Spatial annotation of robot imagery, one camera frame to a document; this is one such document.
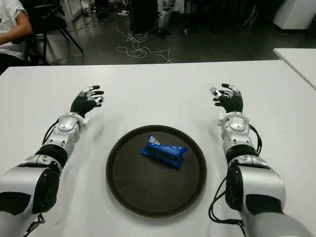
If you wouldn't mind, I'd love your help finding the white cabinet black base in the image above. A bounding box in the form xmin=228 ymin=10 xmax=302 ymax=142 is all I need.
xmin=272 ymin=0 xmax=316 ymax=33

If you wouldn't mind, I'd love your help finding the black cabinet on wheels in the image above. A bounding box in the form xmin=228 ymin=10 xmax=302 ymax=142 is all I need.
xmin=131 ymin=0 xmax=159 ymax=35

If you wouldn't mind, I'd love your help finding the black office chair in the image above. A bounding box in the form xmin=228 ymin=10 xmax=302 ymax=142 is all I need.
xmin=24 ymin=0 xmax=84 ymax=65

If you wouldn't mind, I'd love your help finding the right robot hand black silver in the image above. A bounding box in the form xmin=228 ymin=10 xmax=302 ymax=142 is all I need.
xmin=209 ymin=83 xmax=244 ymax=115

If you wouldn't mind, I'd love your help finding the person in white t-shirt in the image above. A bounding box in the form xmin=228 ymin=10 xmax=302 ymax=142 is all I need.
xmin=0 ymin=0 xmax=34 ymax=72

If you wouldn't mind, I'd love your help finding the white cable on floor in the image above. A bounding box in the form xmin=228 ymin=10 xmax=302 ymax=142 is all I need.
xmin=116 ymin=13 xmax=175 ymax=64

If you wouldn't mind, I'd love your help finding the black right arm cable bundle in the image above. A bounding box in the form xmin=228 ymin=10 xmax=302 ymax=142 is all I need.
xmin=247 ymin=124 xmax=263 ymax=156

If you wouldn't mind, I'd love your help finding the white side table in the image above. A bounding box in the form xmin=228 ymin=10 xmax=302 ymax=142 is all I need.
xmin=273 ymin=48 xmax=316 ymax=90

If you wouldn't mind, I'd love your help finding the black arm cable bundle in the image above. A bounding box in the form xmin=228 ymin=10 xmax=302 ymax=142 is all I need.
xmin=42 ymin=118 xmax=61 ymax=147
xmin=247 ymin=124 xmax=263 ymax=156

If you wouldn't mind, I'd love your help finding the blue Oreo cookie package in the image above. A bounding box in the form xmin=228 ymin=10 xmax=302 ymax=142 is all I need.
xmin=139 ymin=134 xmax=189 ymax=171

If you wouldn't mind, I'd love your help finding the black left arm cable bundle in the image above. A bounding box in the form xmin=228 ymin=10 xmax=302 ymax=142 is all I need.
xmin=42 ymin=118 xmax=61 ymax=147

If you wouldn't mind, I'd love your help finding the round dark brown tray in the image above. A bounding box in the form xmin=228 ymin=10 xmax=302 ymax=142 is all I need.
xmin=106 ymin=124 xmax=207 ymax=219

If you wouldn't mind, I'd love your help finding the humanoid robot legs silver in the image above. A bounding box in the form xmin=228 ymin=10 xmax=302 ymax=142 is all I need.
xmin=157 ymin=0 xmax=174 ymax=38

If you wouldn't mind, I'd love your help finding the left robot hand black silver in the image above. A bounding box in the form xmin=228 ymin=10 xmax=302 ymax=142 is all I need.
xmin=70 ymin=84 xmax=105 ymax=117

